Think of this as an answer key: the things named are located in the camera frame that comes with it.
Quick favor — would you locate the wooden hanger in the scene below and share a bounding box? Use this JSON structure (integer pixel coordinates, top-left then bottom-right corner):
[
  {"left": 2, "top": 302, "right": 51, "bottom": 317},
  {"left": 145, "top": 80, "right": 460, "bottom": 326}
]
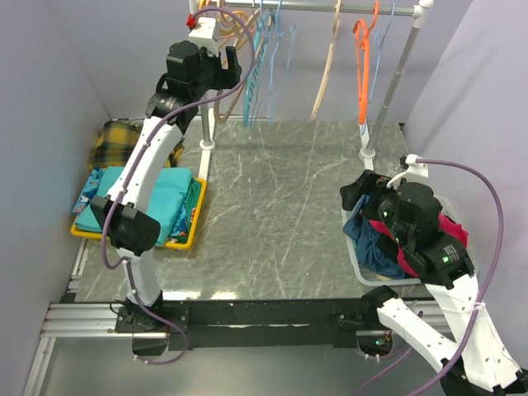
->
[{"left": 310, "top": 0, "right": 342, "bottom": 122}]

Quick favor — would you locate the pale blue wire hanger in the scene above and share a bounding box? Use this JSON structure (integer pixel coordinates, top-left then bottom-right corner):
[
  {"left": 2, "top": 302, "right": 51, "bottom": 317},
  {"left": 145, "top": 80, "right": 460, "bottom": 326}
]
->
[{"left": 250, "top": 1, "right": 275, "bottom": 128}]

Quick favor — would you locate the beige hanger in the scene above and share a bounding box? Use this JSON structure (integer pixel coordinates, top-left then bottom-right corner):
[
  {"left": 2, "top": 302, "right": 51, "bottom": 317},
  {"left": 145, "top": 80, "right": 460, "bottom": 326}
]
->
[{"left": 213, "top": 10, "right": 265, "bottom": 124}]

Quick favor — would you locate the tan orange hanger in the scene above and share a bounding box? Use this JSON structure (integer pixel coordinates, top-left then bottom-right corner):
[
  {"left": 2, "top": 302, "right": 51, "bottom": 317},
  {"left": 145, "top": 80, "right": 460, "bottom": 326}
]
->
[{"left": 218, "top": 10, "right": 253, "bottom": 59}]

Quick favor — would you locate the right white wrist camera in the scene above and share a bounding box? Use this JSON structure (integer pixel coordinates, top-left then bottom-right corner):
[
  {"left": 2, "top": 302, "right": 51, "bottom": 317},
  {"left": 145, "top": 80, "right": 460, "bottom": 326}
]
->
[{"left": 387, "top": 154, "right": 429, "bottom": 189}]

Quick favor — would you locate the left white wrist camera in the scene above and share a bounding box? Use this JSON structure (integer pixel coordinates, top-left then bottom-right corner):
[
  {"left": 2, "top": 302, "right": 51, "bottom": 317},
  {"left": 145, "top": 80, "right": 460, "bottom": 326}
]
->
[{"left": 188, "top": 16, "right": 219, "bottom": 57}]

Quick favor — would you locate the orange plastic hanger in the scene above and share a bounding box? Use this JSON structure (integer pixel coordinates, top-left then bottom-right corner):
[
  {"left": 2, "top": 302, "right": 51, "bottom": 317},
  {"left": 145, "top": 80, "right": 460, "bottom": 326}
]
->
[{"left": 352, "top": 1, "right": 380, "bottom": 125}]

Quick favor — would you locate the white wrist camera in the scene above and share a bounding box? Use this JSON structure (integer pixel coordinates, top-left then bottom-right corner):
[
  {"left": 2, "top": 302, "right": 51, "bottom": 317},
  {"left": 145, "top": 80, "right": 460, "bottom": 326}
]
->
[
  {"left": 387, "top": 154, "right": 429, "bottom": 189},
  {"left": 188, "top": 16, "right": 219, "bottom": 57}
]

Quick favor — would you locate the dark blue shirt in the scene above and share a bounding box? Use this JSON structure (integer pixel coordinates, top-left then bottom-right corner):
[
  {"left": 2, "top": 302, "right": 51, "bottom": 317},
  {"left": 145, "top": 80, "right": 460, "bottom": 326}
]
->
[{"left": 343, "top": 195, "right": 406, "bottom": 280}]

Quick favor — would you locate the magenta pink shirt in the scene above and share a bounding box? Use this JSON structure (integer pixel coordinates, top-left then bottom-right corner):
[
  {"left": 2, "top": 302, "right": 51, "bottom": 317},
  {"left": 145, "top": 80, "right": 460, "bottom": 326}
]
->
[{"left": 369, "top": 213, "right": 469, "bottom": 277}]

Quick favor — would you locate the blue patterned cloth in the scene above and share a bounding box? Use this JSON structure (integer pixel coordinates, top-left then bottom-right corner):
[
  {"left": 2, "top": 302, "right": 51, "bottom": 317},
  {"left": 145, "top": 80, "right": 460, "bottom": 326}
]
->
[{"left": 73, "top": 167, "right": 105, "bottom": 215}]

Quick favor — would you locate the yellow plaid shirt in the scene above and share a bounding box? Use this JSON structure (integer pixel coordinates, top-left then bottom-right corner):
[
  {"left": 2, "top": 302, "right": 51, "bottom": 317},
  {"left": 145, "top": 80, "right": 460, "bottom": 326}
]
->
[{"left": 88, "top": 119, "right": 186, "bottom": 170}]

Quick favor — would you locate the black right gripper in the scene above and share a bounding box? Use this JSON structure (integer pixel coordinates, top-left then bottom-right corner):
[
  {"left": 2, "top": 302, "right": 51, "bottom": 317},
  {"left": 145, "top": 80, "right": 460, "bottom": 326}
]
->
[{"left": 337, "top": 167, "right": 409, "bottom": 245}]

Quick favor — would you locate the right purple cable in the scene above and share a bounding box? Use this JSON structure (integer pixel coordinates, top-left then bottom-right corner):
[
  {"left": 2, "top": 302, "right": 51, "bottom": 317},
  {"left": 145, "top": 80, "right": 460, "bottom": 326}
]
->
[{"left": 354, "top": 158, "right": 505, "bottom": 396}]

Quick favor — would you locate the folded turquoise cloth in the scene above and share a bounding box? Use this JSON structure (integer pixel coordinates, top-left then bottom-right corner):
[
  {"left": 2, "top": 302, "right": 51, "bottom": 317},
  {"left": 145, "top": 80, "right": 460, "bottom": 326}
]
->
[{"left": 75, "top": 167, "right": 195, "bottom": 246}]

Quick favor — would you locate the purple cable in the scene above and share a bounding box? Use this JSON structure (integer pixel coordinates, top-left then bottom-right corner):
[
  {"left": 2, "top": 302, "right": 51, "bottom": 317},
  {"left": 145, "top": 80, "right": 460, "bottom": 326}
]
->
[
  {"left": 101, "top": 6, "right": 253, "bottom": 368},
  {"left": 354, "top": 158, "right": 505, "bottom": 396}
]

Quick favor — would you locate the green printed garment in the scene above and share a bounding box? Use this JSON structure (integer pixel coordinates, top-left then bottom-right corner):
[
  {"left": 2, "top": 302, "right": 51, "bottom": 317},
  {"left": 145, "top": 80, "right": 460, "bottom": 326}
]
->
[{"left": 168, "top": 178, "right": 202, "bottom": 243}]

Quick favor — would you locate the white perforated plastic basket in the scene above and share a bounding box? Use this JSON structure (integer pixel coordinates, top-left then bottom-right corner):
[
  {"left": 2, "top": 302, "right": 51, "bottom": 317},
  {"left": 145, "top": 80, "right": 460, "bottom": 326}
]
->
[{"left": 345, "top": 195, "right": 462, "bottom": 287}]

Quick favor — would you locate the black base bar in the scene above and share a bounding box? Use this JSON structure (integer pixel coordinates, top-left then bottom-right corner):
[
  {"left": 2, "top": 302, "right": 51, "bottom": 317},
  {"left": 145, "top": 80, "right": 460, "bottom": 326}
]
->
[{"left": 115, "top": 299, "right": 413, "bottom": 358}]

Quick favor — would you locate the white clothes rack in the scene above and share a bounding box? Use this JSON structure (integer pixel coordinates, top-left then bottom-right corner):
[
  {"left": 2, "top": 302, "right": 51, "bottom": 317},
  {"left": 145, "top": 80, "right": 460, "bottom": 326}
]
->
[{"left": 187, "top": 0, "right": 434, "bottom": 197}]

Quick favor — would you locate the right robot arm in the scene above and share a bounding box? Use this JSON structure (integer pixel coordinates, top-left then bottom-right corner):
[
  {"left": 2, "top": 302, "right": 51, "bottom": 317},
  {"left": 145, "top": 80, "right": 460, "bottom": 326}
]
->
[{"left": 340, "top": 170, "right": 527, "bottom": 395}]

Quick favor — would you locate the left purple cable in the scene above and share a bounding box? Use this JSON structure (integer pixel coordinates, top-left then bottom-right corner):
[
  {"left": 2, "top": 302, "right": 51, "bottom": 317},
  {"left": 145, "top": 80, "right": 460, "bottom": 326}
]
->
[{"left": 101, "top": 6, "right": 253, "bottom": 368}]

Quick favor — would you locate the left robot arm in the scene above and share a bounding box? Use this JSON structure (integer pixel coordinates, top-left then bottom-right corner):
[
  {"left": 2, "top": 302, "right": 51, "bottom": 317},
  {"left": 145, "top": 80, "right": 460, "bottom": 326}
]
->
[{"left": 92, "top": 40, "right": 246, "bottom": 332}]

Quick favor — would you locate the yellow plastic tray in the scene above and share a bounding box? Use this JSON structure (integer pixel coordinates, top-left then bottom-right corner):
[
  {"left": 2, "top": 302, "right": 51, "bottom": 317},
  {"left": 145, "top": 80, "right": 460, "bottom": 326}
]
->
[{"left": 70, "top": 178, "right": 207, "bottom": 250}]

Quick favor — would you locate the thin blue wire hanger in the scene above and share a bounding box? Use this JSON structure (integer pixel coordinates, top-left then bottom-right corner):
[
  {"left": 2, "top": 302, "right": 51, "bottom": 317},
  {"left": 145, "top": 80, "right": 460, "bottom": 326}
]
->
[{"left": 368, "top": 2, "right": 396, "bottom": 104}]

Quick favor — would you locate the light blue wavy hanger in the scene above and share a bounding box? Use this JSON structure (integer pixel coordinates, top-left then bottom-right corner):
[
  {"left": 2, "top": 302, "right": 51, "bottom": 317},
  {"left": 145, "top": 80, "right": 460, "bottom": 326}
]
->
[{"left": 243, "top": 12, "right": 275, "bottom": 127}]

